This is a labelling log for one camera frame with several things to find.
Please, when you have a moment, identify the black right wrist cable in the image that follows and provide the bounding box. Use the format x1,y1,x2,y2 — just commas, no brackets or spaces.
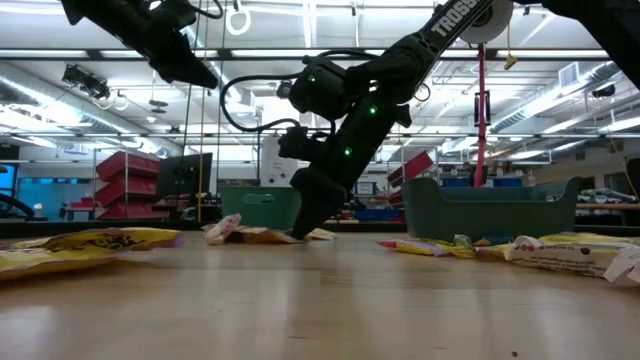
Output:
219,73,314,134

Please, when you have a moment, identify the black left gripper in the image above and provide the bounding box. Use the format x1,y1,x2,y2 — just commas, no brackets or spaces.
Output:
59,0,220,90

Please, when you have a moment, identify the blue lit screen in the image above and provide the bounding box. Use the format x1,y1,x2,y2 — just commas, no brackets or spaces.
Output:
0,164,19,199

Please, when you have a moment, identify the black background monitor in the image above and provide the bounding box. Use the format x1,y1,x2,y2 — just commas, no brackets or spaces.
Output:
156,152,215,200

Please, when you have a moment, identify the dark teal plastic bin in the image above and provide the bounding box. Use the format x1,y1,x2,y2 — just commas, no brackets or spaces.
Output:
401,175,584,244

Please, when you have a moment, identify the white hanging ring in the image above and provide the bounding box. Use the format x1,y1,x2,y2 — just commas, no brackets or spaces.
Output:
224,5,253,37

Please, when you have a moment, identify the black hanging projector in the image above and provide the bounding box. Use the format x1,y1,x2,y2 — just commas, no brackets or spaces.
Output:
61,63,112,101

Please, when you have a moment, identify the light teal plastic bin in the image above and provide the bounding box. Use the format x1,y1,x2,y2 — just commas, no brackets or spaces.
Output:
219,186,303,231

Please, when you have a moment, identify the red desk lamp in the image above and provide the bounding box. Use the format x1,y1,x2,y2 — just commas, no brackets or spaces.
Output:
458,0,515,189

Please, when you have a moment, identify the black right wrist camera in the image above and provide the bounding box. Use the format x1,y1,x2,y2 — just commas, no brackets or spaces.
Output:
277,125,324,162

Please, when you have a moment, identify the tilted red storage bin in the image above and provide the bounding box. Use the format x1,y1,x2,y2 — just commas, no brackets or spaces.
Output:
387,149,435,189

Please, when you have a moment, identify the wooden workbench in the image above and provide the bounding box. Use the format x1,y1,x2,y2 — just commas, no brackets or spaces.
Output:
574,201,640,212

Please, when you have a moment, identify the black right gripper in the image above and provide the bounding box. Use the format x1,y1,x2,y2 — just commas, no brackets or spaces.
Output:
290,105,412,240

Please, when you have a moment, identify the blue storage bin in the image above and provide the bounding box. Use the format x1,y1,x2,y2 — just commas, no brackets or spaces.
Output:
442,177,524,189
354,208,401,223

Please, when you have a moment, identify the white candy bar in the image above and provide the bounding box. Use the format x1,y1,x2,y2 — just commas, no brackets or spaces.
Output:
202,213,243,246
603,247,640,287
503,234,632,279

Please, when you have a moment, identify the yellow hanging cord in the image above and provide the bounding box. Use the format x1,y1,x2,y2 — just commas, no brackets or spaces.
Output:
197,89,206,224

